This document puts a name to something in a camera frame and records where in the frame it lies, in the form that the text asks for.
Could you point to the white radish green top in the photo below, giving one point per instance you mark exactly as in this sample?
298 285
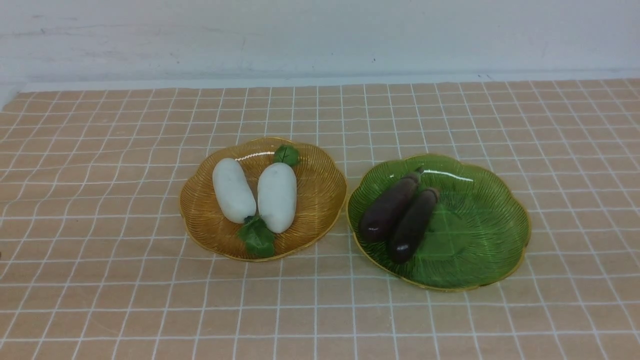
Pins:
277 190

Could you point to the white radish with leaves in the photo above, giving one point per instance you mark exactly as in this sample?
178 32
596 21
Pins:
238 204

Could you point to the dark purple eggplant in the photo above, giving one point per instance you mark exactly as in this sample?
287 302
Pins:
412 227

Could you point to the amber ribbed plastic plate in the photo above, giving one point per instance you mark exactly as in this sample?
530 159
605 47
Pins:
321 193

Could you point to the green ribbed plastic plate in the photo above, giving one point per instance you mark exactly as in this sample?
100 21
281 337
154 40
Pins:
478 234

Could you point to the checkered beige tablecloth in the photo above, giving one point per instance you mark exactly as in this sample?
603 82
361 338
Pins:
96 263

